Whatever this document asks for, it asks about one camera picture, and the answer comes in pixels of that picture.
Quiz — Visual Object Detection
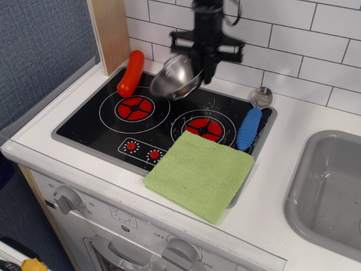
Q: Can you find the white toy oven front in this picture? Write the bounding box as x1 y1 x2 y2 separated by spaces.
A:
30 171 286 270

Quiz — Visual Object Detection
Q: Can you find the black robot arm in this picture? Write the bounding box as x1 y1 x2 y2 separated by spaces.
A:
170 1 245 84

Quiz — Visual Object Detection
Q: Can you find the silver oven door handle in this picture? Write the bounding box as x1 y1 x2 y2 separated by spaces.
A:
90 235 159 270

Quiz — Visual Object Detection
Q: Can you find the grey plastic sink basin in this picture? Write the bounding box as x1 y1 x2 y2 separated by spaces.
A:
284 130 360 261

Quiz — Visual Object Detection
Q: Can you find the grey timer knob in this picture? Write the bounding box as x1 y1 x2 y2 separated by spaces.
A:
54 186 82 215

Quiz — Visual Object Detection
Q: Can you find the blue-handled metal spoon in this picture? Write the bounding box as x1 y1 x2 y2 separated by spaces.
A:
236 87 273 151

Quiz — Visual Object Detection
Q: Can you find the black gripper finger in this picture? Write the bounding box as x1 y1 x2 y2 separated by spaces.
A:
203 55 218 84
190 52 203 76

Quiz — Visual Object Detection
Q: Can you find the red stove knob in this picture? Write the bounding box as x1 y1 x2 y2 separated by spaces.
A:
149 150 160 160
125 142 137 151

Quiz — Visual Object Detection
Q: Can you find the red left stove knob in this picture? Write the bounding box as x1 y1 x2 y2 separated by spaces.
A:
125 142 137 151

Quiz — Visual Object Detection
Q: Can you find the grey oven knob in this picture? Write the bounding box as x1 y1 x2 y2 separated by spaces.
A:
161 238 198 270

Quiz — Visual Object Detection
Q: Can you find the yellow object at floor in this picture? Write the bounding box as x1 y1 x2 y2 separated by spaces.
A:
20 258 49 271

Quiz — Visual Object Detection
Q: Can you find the small steel two-handled pan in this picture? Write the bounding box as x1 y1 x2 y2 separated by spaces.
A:
149 54 203 100

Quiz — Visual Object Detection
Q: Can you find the red right stove knob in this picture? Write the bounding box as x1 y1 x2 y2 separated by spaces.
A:
149 150 160 160

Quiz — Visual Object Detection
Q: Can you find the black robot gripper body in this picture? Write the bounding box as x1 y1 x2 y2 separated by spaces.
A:
170 11 245 63

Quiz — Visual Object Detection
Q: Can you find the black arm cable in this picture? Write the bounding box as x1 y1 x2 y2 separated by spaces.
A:
224 0 243 28

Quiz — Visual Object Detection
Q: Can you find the light wooden side post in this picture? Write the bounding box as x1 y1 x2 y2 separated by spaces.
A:
86 0 131 76

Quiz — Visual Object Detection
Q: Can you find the green woven cloth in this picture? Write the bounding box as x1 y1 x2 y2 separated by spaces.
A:
143 131 254 224

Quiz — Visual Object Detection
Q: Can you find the black toy stove top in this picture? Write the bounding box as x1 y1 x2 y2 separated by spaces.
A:
51 66 278 209

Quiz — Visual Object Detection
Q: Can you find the red toy sausage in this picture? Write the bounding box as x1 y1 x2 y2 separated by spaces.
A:
117 50 145 98

